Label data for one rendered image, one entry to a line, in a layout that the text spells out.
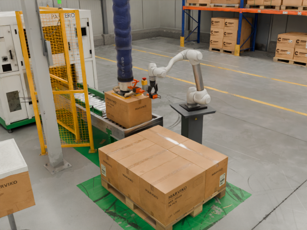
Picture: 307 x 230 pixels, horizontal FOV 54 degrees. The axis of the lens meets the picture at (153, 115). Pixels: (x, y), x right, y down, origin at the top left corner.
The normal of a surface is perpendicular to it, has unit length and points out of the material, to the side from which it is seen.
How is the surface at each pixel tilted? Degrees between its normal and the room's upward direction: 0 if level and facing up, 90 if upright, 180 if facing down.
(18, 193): 90
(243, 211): 0
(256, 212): 0
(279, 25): 90
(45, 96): 90
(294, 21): 90
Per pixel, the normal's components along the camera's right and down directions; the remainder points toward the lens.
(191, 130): 0.37, 0.36
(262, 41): -0.75, 0.27
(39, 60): 0.66, 0.28
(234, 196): -0.02, -0.92
